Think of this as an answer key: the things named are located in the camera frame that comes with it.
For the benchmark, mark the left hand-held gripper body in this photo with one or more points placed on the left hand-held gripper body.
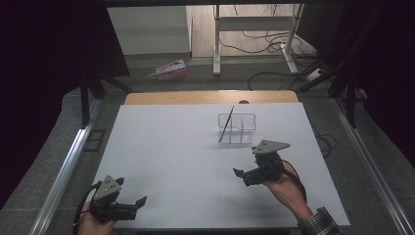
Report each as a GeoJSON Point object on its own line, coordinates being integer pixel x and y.
{"type": "Point", "coordinates": [107, 189]}

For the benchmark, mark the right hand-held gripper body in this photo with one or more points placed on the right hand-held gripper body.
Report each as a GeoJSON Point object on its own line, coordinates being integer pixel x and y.
{"type": "Point", "coordinates": [267, 169]}

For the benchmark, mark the clear acrylic organizer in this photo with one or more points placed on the clear acrylic organizer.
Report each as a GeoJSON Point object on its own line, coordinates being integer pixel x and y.
{"type": "Point", "coordinates": [244, 138]}

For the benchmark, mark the thin black pen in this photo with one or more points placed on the thin black pen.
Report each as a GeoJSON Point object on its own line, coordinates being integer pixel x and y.
{"type": "Point", "coordinates": [226, 125]}

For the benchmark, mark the person's right hand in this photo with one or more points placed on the person's right hand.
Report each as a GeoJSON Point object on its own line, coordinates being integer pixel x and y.
{"type": "Point", "coordinates": [287, 191]}

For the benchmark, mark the person's left hand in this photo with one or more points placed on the person's left hand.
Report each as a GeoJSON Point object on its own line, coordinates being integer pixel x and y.
{"type": "Point", "coordinates": [93, 228]}

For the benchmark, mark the black metal stand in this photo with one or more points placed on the black metal stand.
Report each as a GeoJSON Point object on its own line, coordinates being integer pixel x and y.
{"type": "Point", "coordinates": [84, 104]}

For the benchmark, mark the white power strip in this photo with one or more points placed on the white power strip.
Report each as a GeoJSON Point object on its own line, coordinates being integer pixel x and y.
{"type": "Point", "coordinates": [314, 74]}

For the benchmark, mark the pink patterned box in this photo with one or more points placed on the pink patterned box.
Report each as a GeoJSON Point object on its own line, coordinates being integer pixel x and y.
{"type": "Point", "coordinates": [169, 70]}

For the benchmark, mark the white cabinet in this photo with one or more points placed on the white cabinet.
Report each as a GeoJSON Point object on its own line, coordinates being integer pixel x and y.
{"type": "Point", "coordinates": [150, 29]}

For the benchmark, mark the aluminium rail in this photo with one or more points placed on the aluminium rail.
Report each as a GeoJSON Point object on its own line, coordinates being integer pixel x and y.
{"type": "Point", "coordinates": [368, 156]}
{"type": "Point", "coordinates": [70, 163]}

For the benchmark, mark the white metal desk frame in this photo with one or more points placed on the white metal desk frame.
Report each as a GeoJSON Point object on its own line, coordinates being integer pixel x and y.
{"type": "Point", "coordinates": [217, 49]}

